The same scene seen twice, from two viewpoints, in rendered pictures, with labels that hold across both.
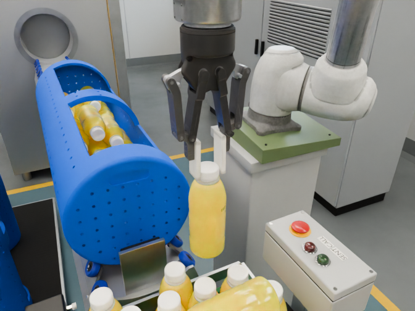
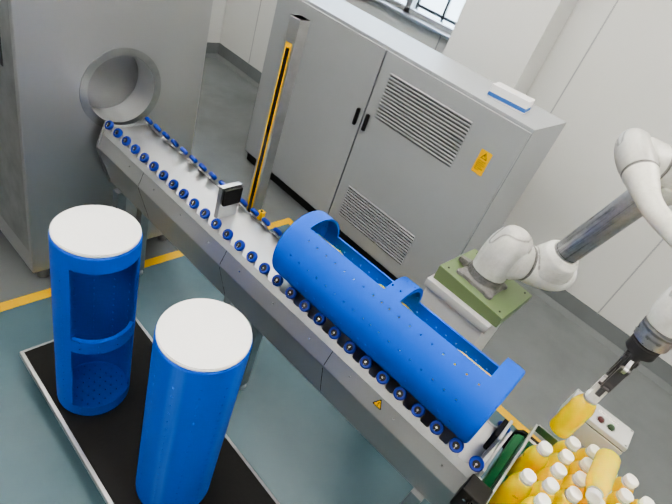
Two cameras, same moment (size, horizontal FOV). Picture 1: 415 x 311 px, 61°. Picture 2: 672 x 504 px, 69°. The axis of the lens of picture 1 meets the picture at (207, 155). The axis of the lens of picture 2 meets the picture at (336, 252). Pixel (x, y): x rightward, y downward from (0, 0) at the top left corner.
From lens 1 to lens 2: 1.40 m
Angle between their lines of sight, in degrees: 29
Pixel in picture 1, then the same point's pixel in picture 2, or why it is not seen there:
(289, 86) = (524, 266)
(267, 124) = (491, 289)
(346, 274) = (624, 435)
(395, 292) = not seen: hidden behind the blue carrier
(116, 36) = (275, 134)
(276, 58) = (520, 244)
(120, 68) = (267, 167)
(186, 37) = (646, 354)
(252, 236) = not seen: hidden behind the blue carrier
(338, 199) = not seen: hidden behind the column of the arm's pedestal
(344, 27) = (588, 244)
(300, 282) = (594, 440)
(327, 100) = (549, 280)
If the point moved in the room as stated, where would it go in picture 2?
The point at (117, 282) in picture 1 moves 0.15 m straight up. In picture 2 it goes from (468, 452) to (491, 425)
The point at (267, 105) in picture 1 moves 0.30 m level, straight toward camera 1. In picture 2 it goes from (499, 276) to (535, 334)
